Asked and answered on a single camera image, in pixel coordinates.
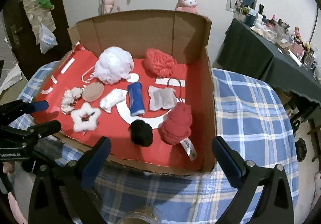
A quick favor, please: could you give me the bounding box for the white fluffy star ring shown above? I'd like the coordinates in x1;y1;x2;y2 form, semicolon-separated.
70;101;102;132

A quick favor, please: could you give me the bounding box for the round tan sponge pad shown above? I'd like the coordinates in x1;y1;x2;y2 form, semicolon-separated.
82;82;105;102

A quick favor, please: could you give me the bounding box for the black pompom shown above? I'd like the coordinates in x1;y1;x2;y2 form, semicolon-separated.
129;120;153;147

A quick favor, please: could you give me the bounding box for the blue cloth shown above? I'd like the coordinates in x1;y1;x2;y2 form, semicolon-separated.
127;81;145;116

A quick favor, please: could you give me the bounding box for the red plush bunny toy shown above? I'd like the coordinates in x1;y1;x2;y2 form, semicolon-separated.
158;77;199;162

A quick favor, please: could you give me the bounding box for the grey white fuzzy cloth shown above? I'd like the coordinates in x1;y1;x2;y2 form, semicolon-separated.
148;86;178;111

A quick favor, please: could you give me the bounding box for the person's left hand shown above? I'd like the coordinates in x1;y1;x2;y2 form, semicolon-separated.
3;162;15;175

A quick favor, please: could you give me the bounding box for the dark brown door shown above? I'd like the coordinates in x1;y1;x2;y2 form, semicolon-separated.
1;0;71;78

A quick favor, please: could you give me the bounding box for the plastic bag on door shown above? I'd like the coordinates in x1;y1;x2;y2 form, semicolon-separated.
39;23;58;54

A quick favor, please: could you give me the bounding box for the blue plaid tablecloth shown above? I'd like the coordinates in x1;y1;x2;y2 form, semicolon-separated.
8;60;300;224

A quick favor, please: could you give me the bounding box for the small jar with gold contents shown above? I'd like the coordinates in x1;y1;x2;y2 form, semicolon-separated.
117;206;162;224

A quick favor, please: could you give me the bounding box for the white mesh bath pouf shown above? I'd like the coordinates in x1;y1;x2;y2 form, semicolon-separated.
82;47;134;85

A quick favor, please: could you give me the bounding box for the green plush on door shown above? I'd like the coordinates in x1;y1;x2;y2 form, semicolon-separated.
38;0;54;10

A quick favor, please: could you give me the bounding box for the cardboard box red inside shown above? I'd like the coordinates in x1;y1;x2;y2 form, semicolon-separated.
33;10;216;175

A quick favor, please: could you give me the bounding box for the pink plush with mop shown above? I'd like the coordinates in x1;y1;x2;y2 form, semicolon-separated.
101;0;115;14

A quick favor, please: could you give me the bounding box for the coral red bath pouf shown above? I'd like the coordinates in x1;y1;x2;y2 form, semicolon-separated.
144;48;177;78

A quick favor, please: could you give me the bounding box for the dark green covered table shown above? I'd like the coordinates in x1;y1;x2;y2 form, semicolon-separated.
216;19;320;103

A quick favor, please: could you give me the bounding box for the pink plush toy on wall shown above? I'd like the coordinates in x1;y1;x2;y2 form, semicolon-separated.
175;0;198;14

